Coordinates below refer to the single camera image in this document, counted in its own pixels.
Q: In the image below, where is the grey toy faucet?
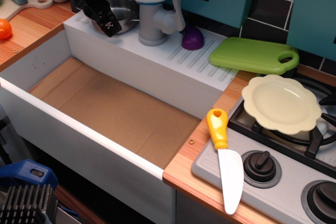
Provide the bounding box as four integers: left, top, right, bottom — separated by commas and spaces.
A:
135, 0, 185, 46

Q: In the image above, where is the teal cabinet right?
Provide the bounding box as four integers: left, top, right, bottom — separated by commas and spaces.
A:
287, 0, 335, 61

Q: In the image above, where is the beige wooden cutting board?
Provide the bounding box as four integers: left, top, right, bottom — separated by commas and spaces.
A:
1, 0, 53, 21

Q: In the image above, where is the green plastic cutting board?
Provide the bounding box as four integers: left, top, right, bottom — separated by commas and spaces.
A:
209, 37, 299, 75

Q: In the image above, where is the small stainless steel pot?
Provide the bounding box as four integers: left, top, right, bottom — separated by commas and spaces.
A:
83, 0, 139, 35

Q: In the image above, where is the orange toy fruit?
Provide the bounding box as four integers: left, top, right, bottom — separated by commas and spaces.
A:
0, 19, 12, 39

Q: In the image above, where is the brown cardboard sheet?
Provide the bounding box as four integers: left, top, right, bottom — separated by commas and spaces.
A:
30, 58, 200, 168

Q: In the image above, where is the black stove knob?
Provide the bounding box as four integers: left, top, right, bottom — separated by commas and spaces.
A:
301, 180, 335, 223
242, 150, 282, 189

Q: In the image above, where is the cream scalloped plastic plate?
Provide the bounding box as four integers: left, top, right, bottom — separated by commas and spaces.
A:
241, 74, 322, 135

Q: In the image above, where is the purple toy eggplant half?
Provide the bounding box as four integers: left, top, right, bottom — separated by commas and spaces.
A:
181, 25, 205, 50

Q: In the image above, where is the black burner grate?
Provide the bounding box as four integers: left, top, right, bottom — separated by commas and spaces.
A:
228, 70, 335, 177

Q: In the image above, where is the blue clamp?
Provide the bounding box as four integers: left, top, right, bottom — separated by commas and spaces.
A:
1, 159, 58, 189

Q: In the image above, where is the white toy sink basin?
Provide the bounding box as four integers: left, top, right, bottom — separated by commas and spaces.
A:
1, 12, 237, 223

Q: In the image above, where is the yellow handled toy knife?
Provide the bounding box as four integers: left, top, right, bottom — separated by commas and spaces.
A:
206, 109, 244, 215

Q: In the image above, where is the black finned heat sink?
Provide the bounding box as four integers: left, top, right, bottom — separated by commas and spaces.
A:
1, 185, 58, 223

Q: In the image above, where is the grey toy stove top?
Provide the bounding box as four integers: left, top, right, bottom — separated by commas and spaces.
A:
191, 71, 336, 224

